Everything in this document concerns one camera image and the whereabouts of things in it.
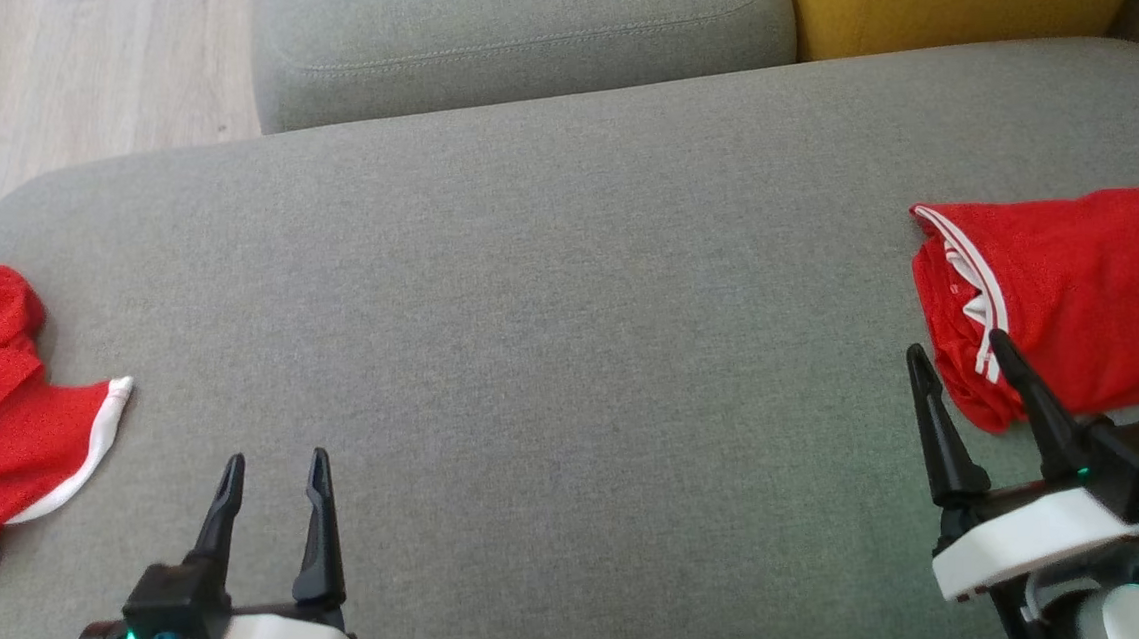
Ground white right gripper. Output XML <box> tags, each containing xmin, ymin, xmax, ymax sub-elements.
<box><xmin>905</xmin><ymin>320</ymin><xmax>1139</xmax><ymax>604</ymax></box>

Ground grey sofa cushion with seam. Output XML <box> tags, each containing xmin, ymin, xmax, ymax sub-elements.
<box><xmin>246</xmin><ymin>0</ymin><xmax>803</xmax><ymax>137</ymax></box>

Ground grey fabric sofa seat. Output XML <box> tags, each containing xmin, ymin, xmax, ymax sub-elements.
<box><xmin>0</xmin><ymin>31</ymin><xmax>1139</xmax><ymax>639</ymax></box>

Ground red shorts with white trim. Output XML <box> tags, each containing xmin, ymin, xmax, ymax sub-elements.
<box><xmin>0</xmin><ymin>248</ymin><xmax>149</xmax><ymax>579</ymax></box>

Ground red jersey with black lettering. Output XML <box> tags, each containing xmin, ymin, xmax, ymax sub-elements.
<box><xmin>907</xmin><ymin>184</ymin><xmax>1139</xmax><ymax>439</ymax></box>

